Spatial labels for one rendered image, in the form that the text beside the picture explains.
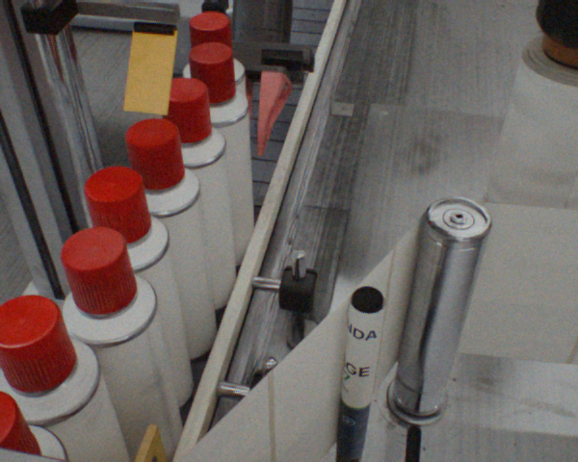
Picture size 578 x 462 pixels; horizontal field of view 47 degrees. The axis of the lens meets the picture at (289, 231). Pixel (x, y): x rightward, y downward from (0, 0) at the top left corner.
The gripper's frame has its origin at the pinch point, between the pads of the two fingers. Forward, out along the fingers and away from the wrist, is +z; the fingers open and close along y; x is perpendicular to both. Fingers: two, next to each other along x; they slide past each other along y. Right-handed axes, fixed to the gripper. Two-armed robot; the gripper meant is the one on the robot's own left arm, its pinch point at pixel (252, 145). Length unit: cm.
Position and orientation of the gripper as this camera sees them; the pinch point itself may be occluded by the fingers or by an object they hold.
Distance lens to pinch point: 64.6
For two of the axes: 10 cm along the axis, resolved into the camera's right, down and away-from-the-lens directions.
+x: 1.3, -0.5, 9.9
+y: 9.9, 0.9, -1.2
